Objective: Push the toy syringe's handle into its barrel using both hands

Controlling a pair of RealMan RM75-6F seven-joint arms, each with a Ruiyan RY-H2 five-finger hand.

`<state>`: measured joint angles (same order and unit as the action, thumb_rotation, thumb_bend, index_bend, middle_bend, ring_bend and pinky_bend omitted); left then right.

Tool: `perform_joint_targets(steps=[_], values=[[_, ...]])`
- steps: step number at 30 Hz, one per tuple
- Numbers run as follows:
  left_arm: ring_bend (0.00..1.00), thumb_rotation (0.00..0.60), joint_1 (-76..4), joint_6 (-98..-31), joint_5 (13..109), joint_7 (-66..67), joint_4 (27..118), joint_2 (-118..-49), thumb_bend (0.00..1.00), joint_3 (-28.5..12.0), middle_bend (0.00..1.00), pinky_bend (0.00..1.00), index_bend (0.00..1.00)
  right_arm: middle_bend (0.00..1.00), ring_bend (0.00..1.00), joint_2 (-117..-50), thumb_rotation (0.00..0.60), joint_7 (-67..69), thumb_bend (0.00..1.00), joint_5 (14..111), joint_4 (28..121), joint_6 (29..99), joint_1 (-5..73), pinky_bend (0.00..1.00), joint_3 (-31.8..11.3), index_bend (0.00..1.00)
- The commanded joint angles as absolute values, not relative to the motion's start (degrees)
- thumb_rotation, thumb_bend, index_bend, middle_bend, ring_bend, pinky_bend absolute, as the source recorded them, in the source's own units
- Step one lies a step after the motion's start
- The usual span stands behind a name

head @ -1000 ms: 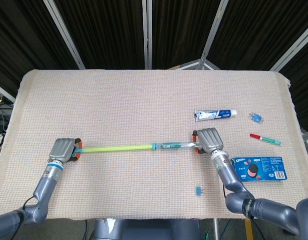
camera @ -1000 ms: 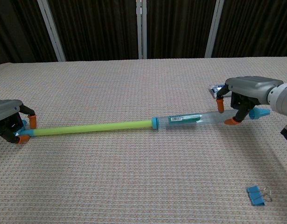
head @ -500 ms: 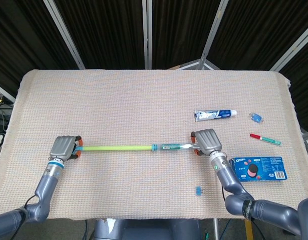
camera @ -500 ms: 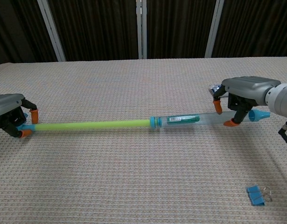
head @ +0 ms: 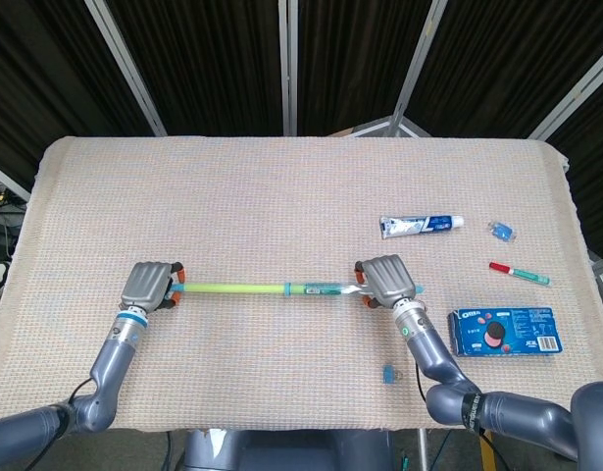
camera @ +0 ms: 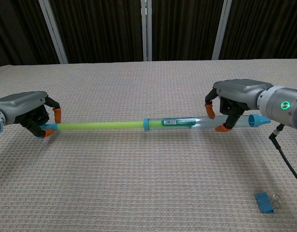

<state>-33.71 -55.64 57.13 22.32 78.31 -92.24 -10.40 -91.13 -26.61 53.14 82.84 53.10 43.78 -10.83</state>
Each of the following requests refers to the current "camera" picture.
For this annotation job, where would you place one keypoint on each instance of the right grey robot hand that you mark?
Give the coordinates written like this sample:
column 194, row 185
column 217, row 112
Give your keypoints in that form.
column 240, row 93

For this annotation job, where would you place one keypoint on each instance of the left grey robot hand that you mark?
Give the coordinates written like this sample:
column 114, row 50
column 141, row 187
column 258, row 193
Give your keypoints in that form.
column 22, row 105

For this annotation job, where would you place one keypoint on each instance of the clear plastic tube containing marker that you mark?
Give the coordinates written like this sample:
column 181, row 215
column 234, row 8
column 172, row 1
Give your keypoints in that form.
column 206, row 123

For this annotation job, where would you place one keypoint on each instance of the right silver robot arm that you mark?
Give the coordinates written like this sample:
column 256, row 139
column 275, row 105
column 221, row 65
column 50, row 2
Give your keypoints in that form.
column 281, row 106

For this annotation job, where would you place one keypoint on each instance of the dark brown screen panel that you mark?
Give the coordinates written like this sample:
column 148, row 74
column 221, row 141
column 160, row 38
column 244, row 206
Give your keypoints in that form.
column 97, row 30
column 184, row 30
column 266, row 29
column 18, row 31

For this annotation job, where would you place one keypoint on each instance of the blue binder clip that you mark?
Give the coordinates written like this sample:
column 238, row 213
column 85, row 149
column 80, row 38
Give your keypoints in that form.
column 264, row 203

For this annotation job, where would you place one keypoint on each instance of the beige woven tablecloth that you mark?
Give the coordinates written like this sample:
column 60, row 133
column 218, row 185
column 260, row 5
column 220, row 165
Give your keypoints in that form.
column 138, row 181

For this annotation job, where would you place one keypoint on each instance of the white double screen frame post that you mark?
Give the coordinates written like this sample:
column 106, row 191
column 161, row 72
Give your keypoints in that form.
column 146, row 30

